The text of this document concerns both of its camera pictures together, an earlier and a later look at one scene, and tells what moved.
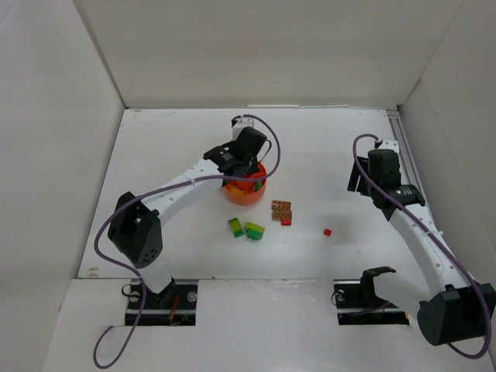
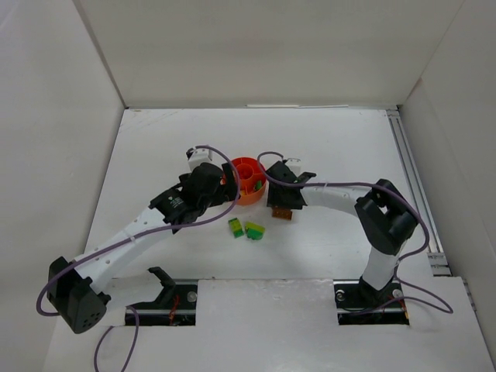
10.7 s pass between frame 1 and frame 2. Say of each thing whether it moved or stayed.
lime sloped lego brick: stayed
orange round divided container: stayed
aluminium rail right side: stayed
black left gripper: moved
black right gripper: moved
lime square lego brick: stayed
